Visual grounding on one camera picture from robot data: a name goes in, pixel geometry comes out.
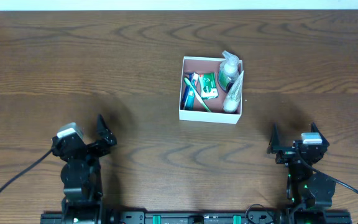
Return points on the green Dettol soap bar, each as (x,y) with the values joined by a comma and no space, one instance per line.
(208,86)

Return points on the white floral lotion tube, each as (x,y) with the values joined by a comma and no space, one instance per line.
(233,97)

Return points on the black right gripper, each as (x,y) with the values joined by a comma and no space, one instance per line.
(286,148)

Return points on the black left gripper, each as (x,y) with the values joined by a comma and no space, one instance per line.
(95,146)

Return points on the blue disposable razor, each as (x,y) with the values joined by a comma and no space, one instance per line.
(187,100)

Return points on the black mounting rail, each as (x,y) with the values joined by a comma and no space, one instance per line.
(253,216)

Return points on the green white toothbrush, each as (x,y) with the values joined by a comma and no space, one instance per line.
(197,95)

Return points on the clear pump bottle purple liquid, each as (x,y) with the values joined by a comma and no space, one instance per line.
(228,71)

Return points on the small toothpaste tube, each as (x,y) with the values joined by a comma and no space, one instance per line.
(193,77)

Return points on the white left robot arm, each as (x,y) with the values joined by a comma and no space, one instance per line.
(81,174)

